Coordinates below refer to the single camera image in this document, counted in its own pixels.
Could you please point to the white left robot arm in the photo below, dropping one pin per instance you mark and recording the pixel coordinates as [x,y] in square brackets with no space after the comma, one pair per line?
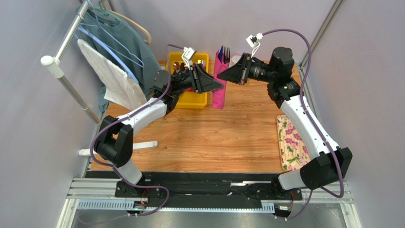
[113,144]

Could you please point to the yellow plastic bin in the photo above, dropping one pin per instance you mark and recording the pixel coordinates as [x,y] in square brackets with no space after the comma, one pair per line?
[189,99]

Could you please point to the white mesh laundry bag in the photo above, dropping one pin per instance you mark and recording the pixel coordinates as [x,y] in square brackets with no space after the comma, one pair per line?
[234,59]

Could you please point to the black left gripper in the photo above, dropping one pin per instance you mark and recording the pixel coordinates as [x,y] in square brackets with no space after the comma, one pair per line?
[204,82]

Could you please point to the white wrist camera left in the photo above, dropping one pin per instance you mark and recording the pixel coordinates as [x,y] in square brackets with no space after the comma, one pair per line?
[188,54]

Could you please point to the white towel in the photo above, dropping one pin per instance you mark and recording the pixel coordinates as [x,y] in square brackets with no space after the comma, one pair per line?
[120,87]

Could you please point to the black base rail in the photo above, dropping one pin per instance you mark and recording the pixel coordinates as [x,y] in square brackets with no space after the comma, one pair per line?
[205,190]

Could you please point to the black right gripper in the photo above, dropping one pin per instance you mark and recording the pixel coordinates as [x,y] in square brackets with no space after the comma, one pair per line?
[245,69]

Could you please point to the beige hanger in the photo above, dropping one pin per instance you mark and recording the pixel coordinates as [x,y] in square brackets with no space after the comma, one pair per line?
[109,7]

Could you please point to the teal shirt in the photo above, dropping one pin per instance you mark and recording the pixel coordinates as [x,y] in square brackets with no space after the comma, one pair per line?
[120,57]

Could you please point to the silver clothes rack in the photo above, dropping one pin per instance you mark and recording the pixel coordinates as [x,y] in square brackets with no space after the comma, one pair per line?
[72,99]

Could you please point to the floral tray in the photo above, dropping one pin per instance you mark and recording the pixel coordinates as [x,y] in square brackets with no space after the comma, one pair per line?
[293,152]

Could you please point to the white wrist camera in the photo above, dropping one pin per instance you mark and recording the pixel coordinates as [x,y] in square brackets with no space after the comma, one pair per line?
[254,42]
[188,54]

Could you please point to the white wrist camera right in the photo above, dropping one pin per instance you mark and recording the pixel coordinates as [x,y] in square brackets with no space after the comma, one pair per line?
[254,42]

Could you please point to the pink paper napkin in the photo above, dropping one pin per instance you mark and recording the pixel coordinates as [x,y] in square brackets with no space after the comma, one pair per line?
[218,96]

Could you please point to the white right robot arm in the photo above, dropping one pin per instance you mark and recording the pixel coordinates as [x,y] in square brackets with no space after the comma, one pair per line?
[328,161]

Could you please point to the blue hanger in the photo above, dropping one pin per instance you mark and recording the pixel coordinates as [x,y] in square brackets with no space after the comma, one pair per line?
[83,27]

